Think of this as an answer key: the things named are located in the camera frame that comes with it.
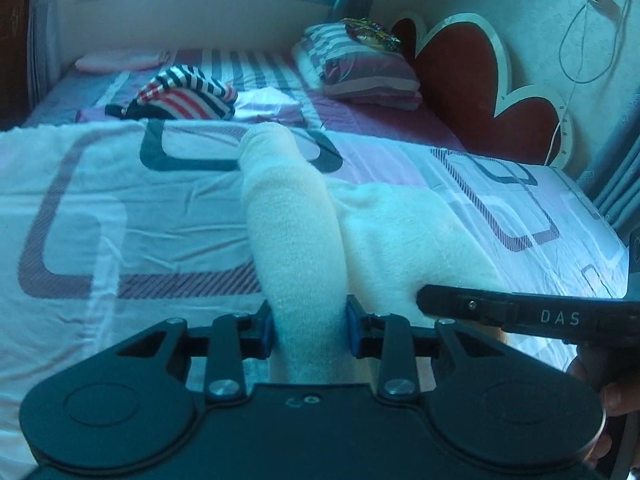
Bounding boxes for white charging cable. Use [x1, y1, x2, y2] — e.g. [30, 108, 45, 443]
[546, 0, 634, 167]

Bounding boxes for pink folded cloth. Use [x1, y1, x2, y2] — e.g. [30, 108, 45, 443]
[74, 51, 162, 72]

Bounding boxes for striped bed sheet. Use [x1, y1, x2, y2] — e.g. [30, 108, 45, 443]
[22, 47, 467, 154]

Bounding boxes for dark wooden wardrobe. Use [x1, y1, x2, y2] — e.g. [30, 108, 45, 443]
[0, 0, 32, 132]

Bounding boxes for printed pink white blanket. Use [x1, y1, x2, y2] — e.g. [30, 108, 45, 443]
[0, 117, 632, 463]

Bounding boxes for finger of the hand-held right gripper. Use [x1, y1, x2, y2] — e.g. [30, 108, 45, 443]
[416, 284, 512, 334]

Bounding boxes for small white cloth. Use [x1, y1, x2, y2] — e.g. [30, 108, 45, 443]
[234, 86, 304, 121]

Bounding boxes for colourful shiny bag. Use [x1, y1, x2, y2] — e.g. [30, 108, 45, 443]
[339, 17, 404, 51]

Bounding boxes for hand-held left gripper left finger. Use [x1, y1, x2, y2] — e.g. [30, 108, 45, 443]
[116, 300, 275, 404]

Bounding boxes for striped folded pillow stack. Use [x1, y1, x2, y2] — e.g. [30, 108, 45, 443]
[291, 22, 424, 111]

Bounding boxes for red heart-shaped headboard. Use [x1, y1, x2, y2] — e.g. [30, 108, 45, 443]
[389, 9, 577, 172]

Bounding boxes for white towel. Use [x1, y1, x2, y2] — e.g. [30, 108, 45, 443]
[238, 122, 512, 387]

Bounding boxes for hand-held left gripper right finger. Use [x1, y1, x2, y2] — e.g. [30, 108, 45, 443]
[346, 294, 502, 402]

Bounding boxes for striped navy red white garment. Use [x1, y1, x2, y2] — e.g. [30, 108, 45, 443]
[104, 64, 239, 121]

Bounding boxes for person's right hand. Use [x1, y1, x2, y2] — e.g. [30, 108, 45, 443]
[565, 353, 640, 468]

